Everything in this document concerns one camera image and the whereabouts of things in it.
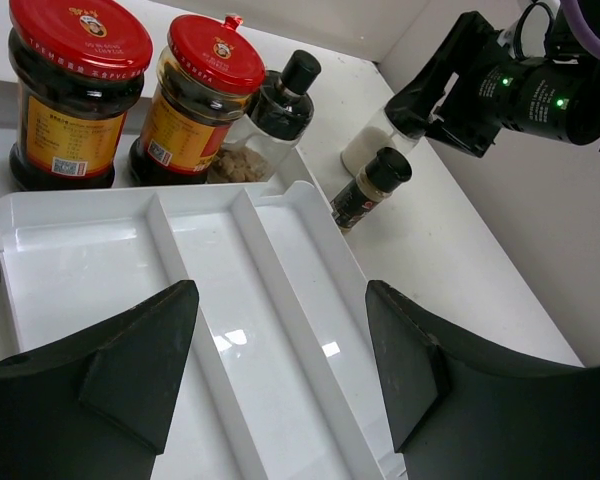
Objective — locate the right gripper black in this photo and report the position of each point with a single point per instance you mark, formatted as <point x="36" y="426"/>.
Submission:
<point x="538" y="96"/>

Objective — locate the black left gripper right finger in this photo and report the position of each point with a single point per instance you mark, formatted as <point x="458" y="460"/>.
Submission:
<point x="462" y="407"/>

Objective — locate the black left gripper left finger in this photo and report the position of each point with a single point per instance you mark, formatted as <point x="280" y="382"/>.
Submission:
<point x="98" y="404"/>

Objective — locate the black cap white powder dispenser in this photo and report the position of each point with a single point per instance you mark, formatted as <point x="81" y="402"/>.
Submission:
<point x="378" y="133"/>

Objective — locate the small black cap pepper bottle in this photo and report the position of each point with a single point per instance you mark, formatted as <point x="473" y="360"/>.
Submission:
<point x="375" y="182"/>

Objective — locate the black cap brown granule dispenser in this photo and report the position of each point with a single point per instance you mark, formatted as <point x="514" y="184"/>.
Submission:
<point x="276" y="119"/>

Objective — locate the red lid sauce jar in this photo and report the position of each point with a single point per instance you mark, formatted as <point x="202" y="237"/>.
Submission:
<point x="207" y="75"/>
<point x="80" y="68"/>

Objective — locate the white plastic organizer tray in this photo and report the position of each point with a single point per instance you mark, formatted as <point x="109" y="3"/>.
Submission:
<point x="204" y="332"/>

